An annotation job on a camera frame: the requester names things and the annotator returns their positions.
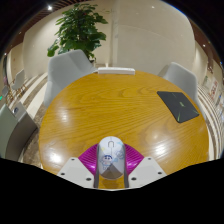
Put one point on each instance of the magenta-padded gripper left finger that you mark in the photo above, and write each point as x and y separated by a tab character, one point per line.
78	170

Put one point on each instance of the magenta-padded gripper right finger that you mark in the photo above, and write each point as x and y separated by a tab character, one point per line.
146	170

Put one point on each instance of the white cartoon-print computer mouse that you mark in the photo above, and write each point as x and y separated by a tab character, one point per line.
111	156

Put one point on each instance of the black mouse pad green lines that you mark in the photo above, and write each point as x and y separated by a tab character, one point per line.
178	106

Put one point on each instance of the grey shell chair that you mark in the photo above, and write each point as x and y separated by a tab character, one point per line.
65	73
181	80
13	133

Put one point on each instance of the white power strip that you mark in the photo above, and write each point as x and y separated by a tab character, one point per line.
116	70

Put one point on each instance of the white chair wooden legs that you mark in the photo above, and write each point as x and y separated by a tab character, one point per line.
18	80

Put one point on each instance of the green potted plant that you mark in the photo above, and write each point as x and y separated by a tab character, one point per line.
78	30

